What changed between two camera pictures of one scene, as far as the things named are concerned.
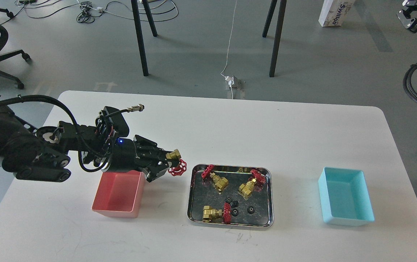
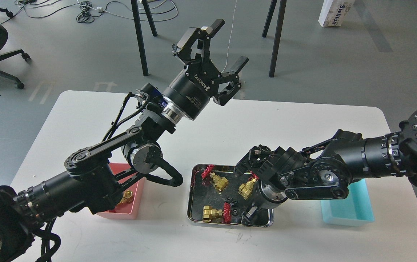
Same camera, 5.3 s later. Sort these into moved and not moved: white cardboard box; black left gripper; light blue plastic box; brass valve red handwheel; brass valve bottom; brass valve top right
Moved: black left gripper; brass valve red handwheel
Not moved: brass valve bottom; white cardboard box; light blue plastic box; brass valve top right
